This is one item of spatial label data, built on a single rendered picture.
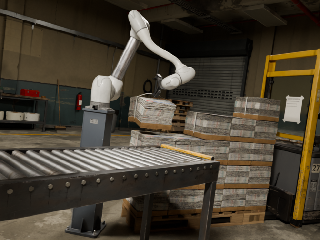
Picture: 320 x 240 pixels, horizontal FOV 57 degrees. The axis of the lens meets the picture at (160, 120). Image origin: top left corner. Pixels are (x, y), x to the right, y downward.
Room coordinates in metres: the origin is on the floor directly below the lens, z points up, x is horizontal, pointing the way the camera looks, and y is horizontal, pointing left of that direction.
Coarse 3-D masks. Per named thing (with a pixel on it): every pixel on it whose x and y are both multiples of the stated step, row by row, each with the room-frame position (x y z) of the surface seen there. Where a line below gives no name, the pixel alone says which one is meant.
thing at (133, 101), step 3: (135, 96) 2.61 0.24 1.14; (132, 99) 2.68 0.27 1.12; (135, 99) 2.61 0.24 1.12; (132, 102) 2.67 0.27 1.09; (135, 102) 2.59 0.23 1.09; (132, 105) 2.65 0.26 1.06; (129, 108) 2.73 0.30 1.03; (132, 108) 2.65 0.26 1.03; (129, 111) 2.71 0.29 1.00; (132, 111) 2.62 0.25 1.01; (129, 114) 2.69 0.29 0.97; (132, 114) 2.62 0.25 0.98
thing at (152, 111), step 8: (144, 104) 2.40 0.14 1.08; (152, 104) 2.40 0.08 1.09; (160, 104) 2.43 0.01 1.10; (168, 104) 2.46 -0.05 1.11; (136, 112) 2.53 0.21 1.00; (144, 112) 2.40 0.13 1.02; (152, 112) 2.43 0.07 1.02; (160, 112) 2.46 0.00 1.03; (168, 112) 2.49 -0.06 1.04; (144, 120) 2.42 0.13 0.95; (152, 120) 2.45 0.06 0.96; (160, 120) 2.48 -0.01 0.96; (168, 120) 2.51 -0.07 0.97
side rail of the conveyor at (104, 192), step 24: (144, 168) 1.33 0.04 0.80; (168, 168) 1.42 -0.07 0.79; (192, 168) 1.56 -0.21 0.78; (216, 168) 1.73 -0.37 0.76; (0, 192) 0.88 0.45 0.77; (24, 192) 0.93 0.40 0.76; (48, 192) 0.99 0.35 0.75; (72, 192) 1.05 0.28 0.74; (96, 192) 1.13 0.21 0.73; (120, 192) 1.22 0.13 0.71; (144, 192) 1.32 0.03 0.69; (0, 216) 0.88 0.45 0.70; (24, 216) 0.93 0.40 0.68
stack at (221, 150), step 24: (144, 144) 2.41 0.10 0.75; (168, 144) 2.48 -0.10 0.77; (192, 144) 2.59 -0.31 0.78; (216, 144) 2.71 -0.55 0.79; (240, 144) 2.83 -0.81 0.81; (240, 168) 2.84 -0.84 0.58; (168, 192) 2.52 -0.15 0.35; (192, 192) 2.62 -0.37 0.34; (216, 192) 2.74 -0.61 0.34; (240, 192) 2.86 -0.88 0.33; (168, 216) 2.53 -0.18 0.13; (192, 216) 2.64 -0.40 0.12; (216, 216) 2.75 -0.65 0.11; (240, 216) 2.88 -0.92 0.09
